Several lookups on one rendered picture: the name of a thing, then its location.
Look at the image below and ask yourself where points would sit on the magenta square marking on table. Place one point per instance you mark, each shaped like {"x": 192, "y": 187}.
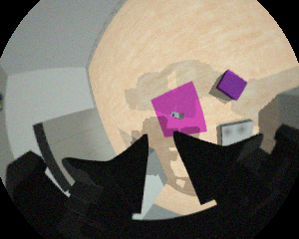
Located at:
{"x": 183, "y": 100}

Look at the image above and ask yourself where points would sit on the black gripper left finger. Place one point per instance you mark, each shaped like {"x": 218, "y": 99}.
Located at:
{"x": 125, "y": 174}

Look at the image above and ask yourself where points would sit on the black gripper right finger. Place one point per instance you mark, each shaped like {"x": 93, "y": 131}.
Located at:
{"x": 209, "y": 164}

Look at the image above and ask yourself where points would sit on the purple cube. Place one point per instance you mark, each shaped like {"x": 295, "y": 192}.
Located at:
{"x": 231, "y": 85}

